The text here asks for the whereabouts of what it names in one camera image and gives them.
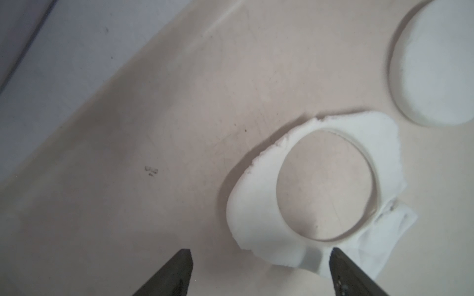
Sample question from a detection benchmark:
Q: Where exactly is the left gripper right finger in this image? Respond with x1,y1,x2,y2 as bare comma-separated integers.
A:
329,247,388,296

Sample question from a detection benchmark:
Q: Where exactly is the round white dough wrapper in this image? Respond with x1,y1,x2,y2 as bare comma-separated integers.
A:
388,1,474,127

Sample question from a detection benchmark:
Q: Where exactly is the beige plastic tray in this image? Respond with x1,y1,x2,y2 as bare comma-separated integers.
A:
1,1,474,296

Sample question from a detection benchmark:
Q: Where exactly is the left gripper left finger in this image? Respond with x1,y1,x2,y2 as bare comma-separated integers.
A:
133,249,193,296

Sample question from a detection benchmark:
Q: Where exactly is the white dough ball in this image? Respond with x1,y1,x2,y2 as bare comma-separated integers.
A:
227,111,417,279

